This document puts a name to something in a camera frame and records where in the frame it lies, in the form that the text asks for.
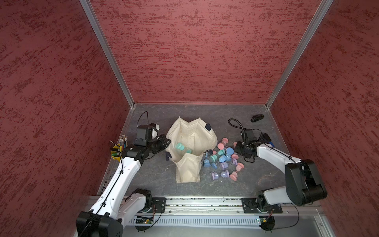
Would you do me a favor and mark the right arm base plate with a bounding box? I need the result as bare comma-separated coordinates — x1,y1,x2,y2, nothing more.
241,196,283,214

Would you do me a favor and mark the purple hourglass middle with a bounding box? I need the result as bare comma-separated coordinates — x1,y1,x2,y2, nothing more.
220,158,238,170

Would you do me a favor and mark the aluminium front rail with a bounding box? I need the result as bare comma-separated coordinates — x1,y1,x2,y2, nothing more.
155,196,325,216

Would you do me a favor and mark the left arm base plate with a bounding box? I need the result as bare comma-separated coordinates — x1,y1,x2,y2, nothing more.
138,197,167,214

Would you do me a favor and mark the yellow pencil holder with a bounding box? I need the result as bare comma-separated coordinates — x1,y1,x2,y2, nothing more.
110,134,128,162

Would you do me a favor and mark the purple hourglass front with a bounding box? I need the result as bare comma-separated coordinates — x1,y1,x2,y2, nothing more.
211,170,230,181

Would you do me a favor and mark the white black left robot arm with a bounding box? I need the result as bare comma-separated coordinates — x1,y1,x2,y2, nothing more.
76,135,171,237

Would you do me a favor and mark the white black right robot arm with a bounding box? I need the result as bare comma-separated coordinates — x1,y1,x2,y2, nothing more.
228,118,328,213

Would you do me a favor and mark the purple hourglass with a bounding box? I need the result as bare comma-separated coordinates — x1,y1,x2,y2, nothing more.
211,170,230,181
220,158,238,170

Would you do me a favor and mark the cream canvas tote bag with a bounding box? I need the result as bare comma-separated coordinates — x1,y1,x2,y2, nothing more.
165,118,218,184

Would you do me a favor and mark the small black device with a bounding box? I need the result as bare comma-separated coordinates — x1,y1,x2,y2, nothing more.
250,114,265,123

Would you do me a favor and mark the pink hourglass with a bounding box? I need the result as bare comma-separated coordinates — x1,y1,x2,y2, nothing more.
230,163,245,181
217,137,229,150

